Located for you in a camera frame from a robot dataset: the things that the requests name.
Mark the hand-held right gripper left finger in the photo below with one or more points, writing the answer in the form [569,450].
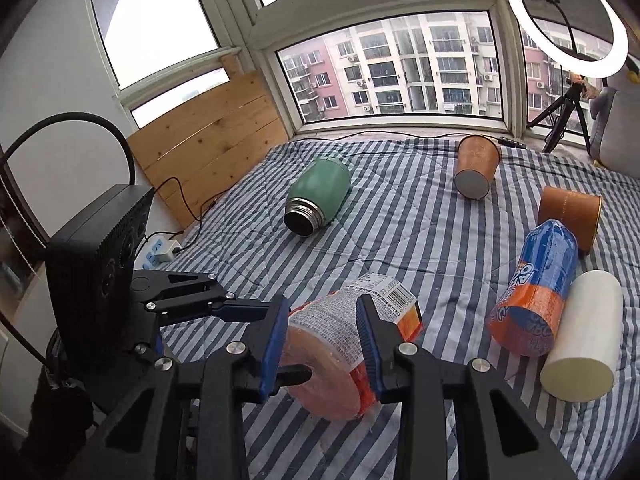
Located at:
[272,350]

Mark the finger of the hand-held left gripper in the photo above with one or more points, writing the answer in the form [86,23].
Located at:
[200,300]

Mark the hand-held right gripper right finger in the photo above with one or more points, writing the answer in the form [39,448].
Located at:
[372,355]

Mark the orange instant noodle cup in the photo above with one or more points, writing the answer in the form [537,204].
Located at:
[325,340]

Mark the green thermos cup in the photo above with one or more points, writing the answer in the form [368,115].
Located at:
[320,185]

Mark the white paper cup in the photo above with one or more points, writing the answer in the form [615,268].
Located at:
[590,330]

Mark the brown paper cup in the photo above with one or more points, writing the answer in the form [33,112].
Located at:
[477,160]

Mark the white power strip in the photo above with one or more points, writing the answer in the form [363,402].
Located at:
[160,252]

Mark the blue striped blanket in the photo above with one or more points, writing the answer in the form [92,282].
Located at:
[400,240]

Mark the wooden board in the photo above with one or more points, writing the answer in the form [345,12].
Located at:
[210,130]

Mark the blue orange snack canister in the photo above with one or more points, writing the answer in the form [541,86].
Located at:
[537,285]

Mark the brown cylindrical can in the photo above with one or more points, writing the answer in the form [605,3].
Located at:
[570,210]

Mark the black tripod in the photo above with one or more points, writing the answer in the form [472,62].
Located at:
[570,105]

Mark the grey plush penguin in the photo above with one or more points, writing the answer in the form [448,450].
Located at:
[620,125]

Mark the white window frame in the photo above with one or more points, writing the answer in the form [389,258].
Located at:
[260,25]

